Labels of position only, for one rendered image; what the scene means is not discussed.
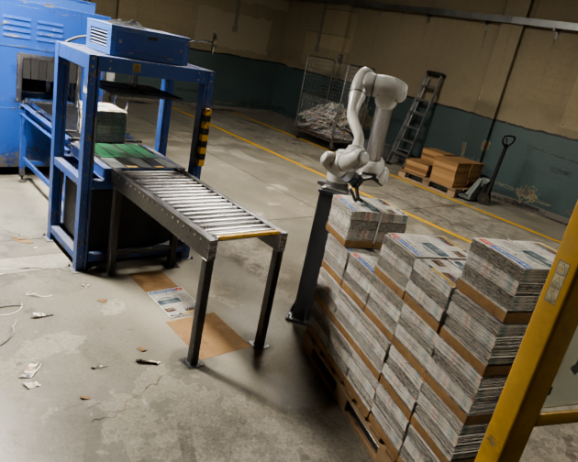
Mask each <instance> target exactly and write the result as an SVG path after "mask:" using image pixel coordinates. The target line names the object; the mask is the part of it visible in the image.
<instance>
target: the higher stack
mask: <svg viewBox="0 0 578 462"><path fill-rule="evenodd" d="M508 240H509V241H508ZM557 251H558V250H556V249H554V248H552V247H549V246H547V245H545V244H543V243H539V242H531V241H512V240H510V239H508V238H507V239H506V240H503V239H493V238H481V237H474V238H473V239H472V242H471V245H470V247H469V253H468V254H469V255H468V256H467V259H468V260H466V262H465V265H464V268H463V270H462V275H461V276H460V279H461V280H463V281H464V282H466V283H467V284H468V285H470V286H471V287H472V288H474V289H475V290H476V291H478V292H479V293H480V294H481V295H483V296H484V297H485V298H487V299H488V300H489V301H491V302H492V303H494V304H495V305H497V306H498V307H499V308H501V309H502V310H503V311H505V312H506V313H533V312H534V310H535V307H536V305H537V302H538V299H539V296H540V294H541V291H542V289H543V286H544V284H545V281H546V279H547V277H548V275H549V272H550V268H551V265H552V263H553V260H554V259H555V256H556V254H557ZM453 295H454V296H453V297H452V299H451V302H450V305H449V310H448V311H447V316H448V317H447V319H446V320H445V324H444V325H443V326H444V327H443V328H444V329H446V330H447V331H448V332H449V333H450V334H451V335H452V336H453V337H454V338H455V339H456V340H457V341H459V342H460V343H461V344H462V345H463V346H464V347H465V348H466V349H467V350H468V351H469V352H470V353H472V354H473V355H474V356H475V357H476V358H477V359H478V360H479V361H481V362H482V363H483V364H484V365H485V367H493V366H512V365H513V363H514V360H515V358H516V355H517V351H518V350H519V347H520V345H521V342H522V340H523V337H524V334H525V333H526V330H527V328H528V324H529V323H502V322H501V321H499V320H498V319H497V318H495V317H494V316H493V315H491V314H490V313H488V312H487V311H486V310H485V309H484V308H483V307H482V306H480V305H479V304H478V303H476V302H475V301H474V300H472V299H471V298H470V297H468V296H467V295H466V294H464V293H463V292H462V291H460V290H455V291H454V294H453ZM435 347H436V349H435V351H434V356H433V358H432V359H431V361H430V362H429V364H428V369H427V371H428V375H429V376H430V377H431V378H432V379H433V380H435V381H436V382H437V383H438V384H439V386H440V387H441V388H442V389H443V390H444V391H445V392H446V393H447V394H448V395H449V396H450V398H451V399H452V400H453V401H454V402H455V403H456V404H457V405H458V406H459V408H460V409H461V410H462V411H463V412H464V413H465V414H466V415H467V417H468V416H473V415H481V414H488V413H494V411H495V407H496V405H497V403H498V400H499V398H500V395H501V393H502V390H503V388H504V386H505V384H506V380H507V377H508V375H509V374H508V375H493V376H482V375H481V374H480V373H479V372H478V371H477V370H476V369H475V368H474V367H473V366H471V365H470V364H469V363H468V362H467V361H466V360H465V359H464V358H463V357H462V356H461V355H460V354H459V353H458V352H457V351H456V350H454V349H453V348H452V347H451V346H450V345H449V344H448V343H447V342H446V341H445V340H444V339H443V338H442V337H439V338H438V340H437V344H436V345H435ZM423 384H424V385H423V386H422V389H421V392H420V394H419V395H418V396H419V397H418V401H417V407H416V411H415V412H414V416H415V418H416V419H417V420H418V422H419V423H420V424H421V426H422V427H423V428H424V430H425V431H426V432H427V433H428V435H429V436H430V438H431V439H432V440H433V441H434V443H435V444H436V445H437V447H438V448H439V449H440V451H441V452H442V453H443V454H444V456H445V457H446V458H447V459H448V460H449V461H457V460H465V459H473V458H476V456H477V454H478V451H479V449H480V446H481V444H482V441H483V440H484V436H485V433H486V430H487V428H488V425H489V423H490V422H488V423H472V424H463V423H462V422H461V421H460V420H459V419H458V417H457V416H456V415H455V414H454V413H453V412H452V411H451V410H450V408H449V407H448V406H447V405H446V404H445V403H444V402H443V401H442V399H441V398H440V397H439V396H438V395H437V394H436V393H435V392H434V390H432V389H431V388H430V387H429V386H428V385H427V383H426V382H424V383H423ZM467 417H466V419H467ZM400 451H401V452H400V453H399V454H400V457H401V458H402V459H403V461H404V462H440V461H439V459H438V458H437V457H436V455H435V454H434V453H433V451H432V450H431V449H430V447H429V446H428V445H427V443H426V442H425V441H424V439H423V438H422V437H421V435H420V434H419V433H418V432H417V430H416V429H415V427H414V426H413V425H412V424H410V425H409V427H408V431H407V437H406V440H405V442H404V443H403V444H402V448H401V450H400Z"/></svg>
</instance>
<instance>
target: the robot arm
mask: <svg viewBox="0 0 578 462"><path fill-rule="evenodd" d="M407 89H408V86H407V84H406V83H405V82H403V81H402V80H400V79H398V78H395V77H392V76H388V75H383V74H376V73H373V70H372V69H370V68H368V67H363V68H361V69H359V71H358V72H357V73H356V75H355V77H354V78H353V81H352V83H351V86H350V95H349V103H348V110H347V118H348V122H349V124H350V128H351V131H352V133H353V136H354V140H353V142H352V144H351V145H348V147H347V148H346V149H338V150H337V151H336V153H335V152H332V151H326V152H325V153H324V154H323V155H322V156H321V159H320V162H321V164H322V166H323V167H324V168H325V169H326V170H327V171H328V175H327V179H326V180H324V181H320V180H318V182H317V184H320V185H322V186H321V189H323V190H328V191H332V192H335V193H342V194H345V195H348V191H350V194H351V196H352V199H353V201H354V202H355V203H357V201H360V202H361V203H366V202H365V201H363V200H362V198H360V196H359V187H360V186H361V185H363V186H368V187H382V186H384V185H385V184H386V182H387V179H388V176H389V170H388V169H387V167H385V166H384V161H383V158H382V154H383V146H384V142H385V139H386V134H387V130H388V127H389V123H390V119H391V115H392V112H393V109H394V108H395V106H396V105H397V103H402V102H404V101H405V99H406V95H407ZM366 96H372V97H374V100H375V104H376V108H375V113H374V117H373V121H372V130H371V134H370V138H369V143H368V148H367V151H366V150H365V149H364V147H363V143H364V135H363V131H362V129H361V124H360V121H359V118H358V113H359V110H360V108H361V105H362V103H363V101H364V100H365V98H366ZM349 184H350V187H348V186H349ZM352 188H354V189H355V194H356V197H355V195H354V192H353V190H352ZM366 204H368V203H366Z"/></svg>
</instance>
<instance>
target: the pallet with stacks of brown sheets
mask: <svg viewBox="0 0 578 462"><path fill-rule="evenodd" d="M483 167H484V164H482V163H480V162H477V161H474V160H471V159H466V158H464V157H456V155H455V154H451V153H449V152H446V151H443V150H440V149H437V148H423V151H422V156H421V159H419V158H408V159H407V160H406V165H405V168H404V169H400V170H399V173H398V176H399V177H401V178H404V179H406V180H409V181H411V182H414V183H417V184H420V185H422V186H425V187H427V188H429V189H431V190H434V191H436V192H439V193H443V194H445V195H448V196H449V197H452V198H457V195H458V193H459V192H463V193H466V192H467V191H468V190H469V189H470V188H471V187H472V186H473V184H474V183H475V182H476V181H477V180H478V179H479V178H480V176H481V172H482V169H483ZM408 173H409V176H410V177H411V176H412V175H415V176H417V177H419V178H422V179H423V181H422V182H419V181H415V180H413V179H410V178H407V175H408ZM432 182H434V183H436V184H438V185H441V186H444V187H446V188H448V191H447V192H443V191H441V190H439V189H436V188H434V187H431V184H432Z"/></svg>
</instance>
